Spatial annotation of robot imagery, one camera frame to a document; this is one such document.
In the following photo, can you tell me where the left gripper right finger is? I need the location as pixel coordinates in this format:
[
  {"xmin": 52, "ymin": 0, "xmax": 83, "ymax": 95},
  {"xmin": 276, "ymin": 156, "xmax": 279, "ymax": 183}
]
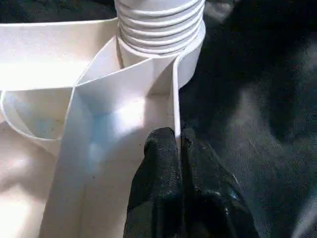
[{"xmin": 180, "ymin": 127, "xmax": 260, "ymax": 238}]

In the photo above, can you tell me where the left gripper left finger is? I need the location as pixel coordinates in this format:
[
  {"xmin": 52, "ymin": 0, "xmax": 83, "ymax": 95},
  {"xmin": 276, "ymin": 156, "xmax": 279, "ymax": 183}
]
[{"xmin": 123, "ymin": 127, "xmax": 184, "ymax": 238}]

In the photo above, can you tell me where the white plastic table top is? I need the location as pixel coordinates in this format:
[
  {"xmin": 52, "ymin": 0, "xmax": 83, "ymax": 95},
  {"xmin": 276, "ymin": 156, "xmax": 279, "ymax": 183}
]
[{"xmin": 0, "ymin": 18, "xmax": 207, "ymax": 238}]

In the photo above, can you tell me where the white plastic table leg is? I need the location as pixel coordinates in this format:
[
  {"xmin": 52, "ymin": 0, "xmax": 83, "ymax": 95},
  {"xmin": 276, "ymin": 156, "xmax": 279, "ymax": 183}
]
[{"xmin": 114, "ymin": 0, "xmax": 207, "ymax": 57}]

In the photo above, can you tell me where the black plastic mat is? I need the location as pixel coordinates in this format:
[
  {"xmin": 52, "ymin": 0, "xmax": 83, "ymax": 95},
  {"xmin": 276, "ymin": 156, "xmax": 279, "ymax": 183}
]
[{"xmin": 0, "ymin": 0, "xmax": 317, "ymax": 238}]

